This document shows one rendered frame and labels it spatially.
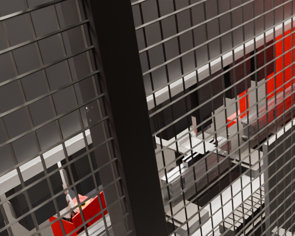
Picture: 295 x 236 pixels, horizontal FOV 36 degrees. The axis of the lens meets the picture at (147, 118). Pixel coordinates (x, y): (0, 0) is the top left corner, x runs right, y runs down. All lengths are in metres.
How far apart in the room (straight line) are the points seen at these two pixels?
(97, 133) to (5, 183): 0.58
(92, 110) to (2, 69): 0.54
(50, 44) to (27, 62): 0.07
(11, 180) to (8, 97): 0.18
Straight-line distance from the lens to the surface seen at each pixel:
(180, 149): 1.94
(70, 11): 0.45
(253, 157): 1.78
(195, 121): 1.83
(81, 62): 0.46
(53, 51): 1.06
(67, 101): 1.11
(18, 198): 1.34
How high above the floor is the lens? 2.00
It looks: 27 degrees down
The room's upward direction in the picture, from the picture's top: 9 degrees counter-clockwise
